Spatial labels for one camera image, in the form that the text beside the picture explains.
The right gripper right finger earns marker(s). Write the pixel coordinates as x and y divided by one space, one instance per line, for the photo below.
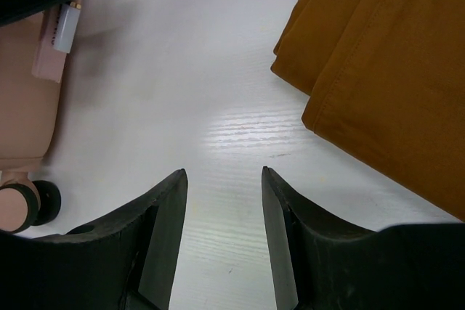
318 260

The beige concealer tube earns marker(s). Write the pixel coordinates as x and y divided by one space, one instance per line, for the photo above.
66 26

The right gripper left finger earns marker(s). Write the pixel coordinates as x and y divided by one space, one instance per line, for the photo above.
128 257

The pink cosmetic box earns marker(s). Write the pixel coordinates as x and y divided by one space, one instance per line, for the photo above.
49 63

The pink hard-shell suitcase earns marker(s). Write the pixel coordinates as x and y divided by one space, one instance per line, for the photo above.
29 108

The mustard brown trousers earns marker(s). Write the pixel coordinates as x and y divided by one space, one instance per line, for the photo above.
385 80

